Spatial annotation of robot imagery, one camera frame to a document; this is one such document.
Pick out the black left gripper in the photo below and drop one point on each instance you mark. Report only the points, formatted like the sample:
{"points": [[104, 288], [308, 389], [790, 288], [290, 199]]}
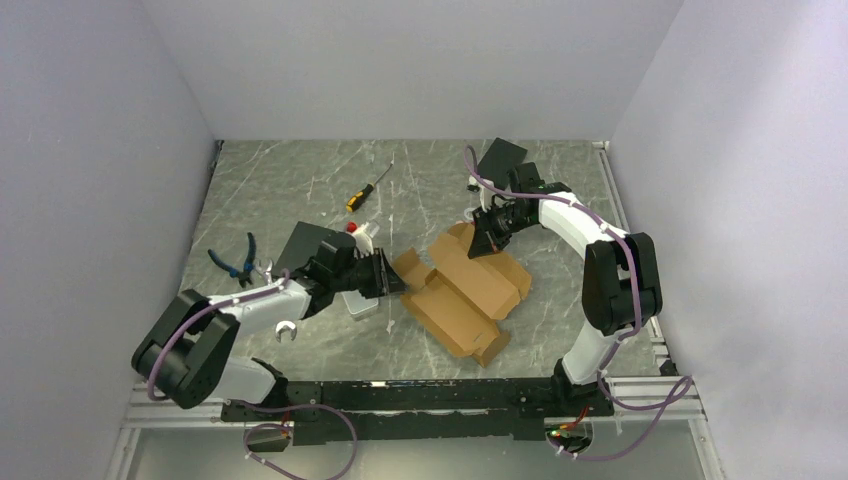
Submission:
{"points": [[384, 278]]}

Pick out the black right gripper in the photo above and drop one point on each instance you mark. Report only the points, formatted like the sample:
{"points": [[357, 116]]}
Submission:
{"points": [[485, 240]]}

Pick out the brown cardboard box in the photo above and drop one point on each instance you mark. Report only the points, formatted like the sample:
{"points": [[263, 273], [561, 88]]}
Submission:
{"points": [[460, 300]]}

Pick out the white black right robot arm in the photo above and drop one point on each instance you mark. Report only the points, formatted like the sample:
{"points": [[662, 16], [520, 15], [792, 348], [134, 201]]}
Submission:
{"points": [[620, 287]]}

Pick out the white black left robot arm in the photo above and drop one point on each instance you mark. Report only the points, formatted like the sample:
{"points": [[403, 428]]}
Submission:
{"points": [[187, 356]]}

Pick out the black box far right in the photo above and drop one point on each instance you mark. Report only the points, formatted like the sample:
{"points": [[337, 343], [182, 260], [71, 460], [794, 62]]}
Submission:
{"points": [[499, 159]]}

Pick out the black box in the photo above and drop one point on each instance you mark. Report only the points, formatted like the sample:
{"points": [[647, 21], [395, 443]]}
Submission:
{"points": [[499, 159], [302, 244]]}

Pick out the black box near left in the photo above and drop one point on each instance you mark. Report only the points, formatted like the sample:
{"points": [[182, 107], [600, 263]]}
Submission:
{"points": [[302, 244]]}

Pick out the white plastic case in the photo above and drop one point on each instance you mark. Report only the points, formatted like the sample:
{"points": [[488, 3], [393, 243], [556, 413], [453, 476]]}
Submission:
{"points": [[358, 306]]}

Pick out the yellow black screwdriver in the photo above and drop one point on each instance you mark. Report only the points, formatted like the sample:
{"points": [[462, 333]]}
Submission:
{"points": [[359, 198]]}

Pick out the silver wrench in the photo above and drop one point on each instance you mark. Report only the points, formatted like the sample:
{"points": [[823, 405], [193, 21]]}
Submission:
{"points": [[264, 269]]}

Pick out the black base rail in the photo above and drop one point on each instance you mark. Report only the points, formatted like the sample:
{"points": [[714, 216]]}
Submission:
{"points": [[329, 411]]}

